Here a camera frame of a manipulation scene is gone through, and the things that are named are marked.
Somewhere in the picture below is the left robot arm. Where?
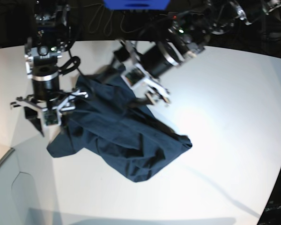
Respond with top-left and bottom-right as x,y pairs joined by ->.
114,0 -> 281,108

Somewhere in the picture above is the black cable loop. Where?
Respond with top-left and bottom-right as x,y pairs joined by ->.
86,4 -> 155,36

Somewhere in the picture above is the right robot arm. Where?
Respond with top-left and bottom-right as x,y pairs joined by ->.
10,0 -> 89,135

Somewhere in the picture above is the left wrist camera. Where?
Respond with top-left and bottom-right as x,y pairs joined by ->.
124,68 -> 145,88

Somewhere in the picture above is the blue plastic box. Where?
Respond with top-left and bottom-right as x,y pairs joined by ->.
103,0 -> 170,10

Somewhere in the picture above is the white power strip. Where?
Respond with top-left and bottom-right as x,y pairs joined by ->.
167,12 -> 203,20

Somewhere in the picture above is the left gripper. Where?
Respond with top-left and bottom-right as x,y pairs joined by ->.
120,40 -> 171,108

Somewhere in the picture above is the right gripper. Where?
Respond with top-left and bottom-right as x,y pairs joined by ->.
10,89 -> 89,137

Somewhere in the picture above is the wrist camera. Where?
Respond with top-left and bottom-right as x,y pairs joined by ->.
43,110 -> 59,126
124,68 -> 145,88

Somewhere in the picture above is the navy blue t-shirt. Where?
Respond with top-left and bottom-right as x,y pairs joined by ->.
47,75 -> 192,182

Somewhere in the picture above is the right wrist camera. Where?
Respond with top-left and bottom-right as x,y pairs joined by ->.
43,110 -> 59,126

